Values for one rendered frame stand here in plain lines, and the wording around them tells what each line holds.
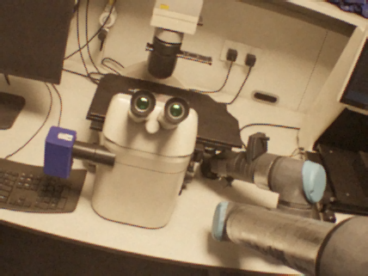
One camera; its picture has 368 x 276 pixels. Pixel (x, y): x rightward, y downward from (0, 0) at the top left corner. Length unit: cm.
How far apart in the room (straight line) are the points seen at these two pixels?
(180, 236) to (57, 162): 35
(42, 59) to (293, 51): 95
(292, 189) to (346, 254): 53
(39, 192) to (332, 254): 77
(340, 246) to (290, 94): 133
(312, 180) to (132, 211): 42
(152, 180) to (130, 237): 16
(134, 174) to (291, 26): 93
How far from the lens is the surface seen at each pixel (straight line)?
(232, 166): 112
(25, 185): 111
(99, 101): 110
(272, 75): 174
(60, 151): 94
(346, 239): 51
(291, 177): 102
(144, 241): 105
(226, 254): 109
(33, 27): 117
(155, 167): 95
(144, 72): 130
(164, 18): 102
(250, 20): 164
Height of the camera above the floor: 152
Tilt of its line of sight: 32 degrees down
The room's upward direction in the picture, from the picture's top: 16 degrees clockwise
